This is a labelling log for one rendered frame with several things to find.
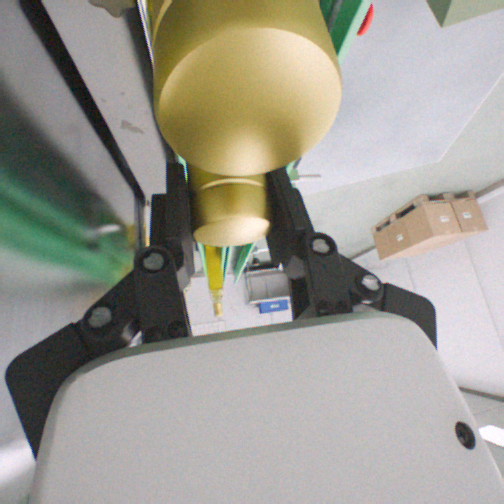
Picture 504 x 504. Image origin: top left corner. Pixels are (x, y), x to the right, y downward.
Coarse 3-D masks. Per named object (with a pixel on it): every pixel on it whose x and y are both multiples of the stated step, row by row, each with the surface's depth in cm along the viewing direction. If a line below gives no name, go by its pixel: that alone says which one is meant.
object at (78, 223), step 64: (0, 0) 19; (0, 64) 18; (64, 64) 28; (0, 128) 18; (64, 128) 27; (0, 192) 18; (64, 192) 26; (128, 192) 49; (0, 256) 17; (64, 256) 25; (128, 256) 45; (0, 320) 17; (64, 320) 24; (0, 384) 16; (0, 448) 15
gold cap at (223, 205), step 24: (192, 168) 9; (192, 192) 9; (216, 192) 9; (240, 192) 9; (264, 192) 9; (192, 216) 9; (216, 216) 8; (240, 216) 8; (264, 216) 9; (216, 240) 10; (240, 240) 11
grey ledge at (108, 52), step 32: (64, 0) 22; (64, 32) 25; (96, 32) 25; (128, 32) 26; (96, 64) 28; (128, 64) 29; (96, 96) 32; (128, 96) 33; (128, 128) 38; (128, 160) 45; (160, 160) 47; (160, 192) 57
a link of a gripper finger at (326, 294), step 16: (320, 240) 9; (304, 256) 9; (320, 256) 8; (336, 256) 9; (320, 272) 8; (336, 272) 8; (304, 288) 10; (320, 288) 8; (336, 288) 8; (304, 304) 10; (320, 304) 7; (336, 304) 8
